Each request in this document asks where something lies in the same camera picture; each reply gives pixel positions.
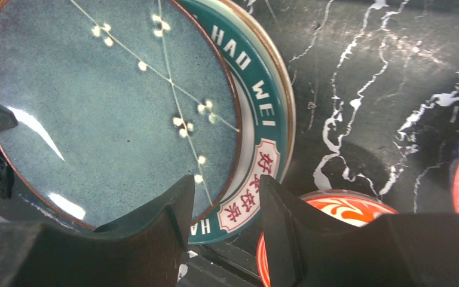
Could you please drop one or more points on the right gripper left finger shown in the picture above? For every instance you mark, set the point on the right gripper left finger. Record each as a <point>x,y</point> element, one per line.
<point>141,248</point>

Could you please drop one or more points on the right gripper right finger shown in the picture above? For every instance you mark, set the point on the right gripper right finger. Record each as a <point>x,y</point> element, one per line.
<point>420,249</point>

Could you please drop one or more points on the dark blue glazed plate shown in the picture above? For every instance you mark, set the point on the dark blue glazed plate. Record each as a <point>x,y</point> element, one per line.
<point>115,101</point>

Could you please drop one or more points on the green rim lettered plate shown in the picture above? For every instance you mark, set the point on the green rim lettered plate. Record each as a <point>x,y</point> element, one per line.
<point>267,108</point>

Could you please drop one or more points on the orange floral pattern bowl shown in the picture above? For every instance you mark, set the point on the orange floral pattern bowl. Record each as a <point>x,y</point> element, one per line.
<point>344,208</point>

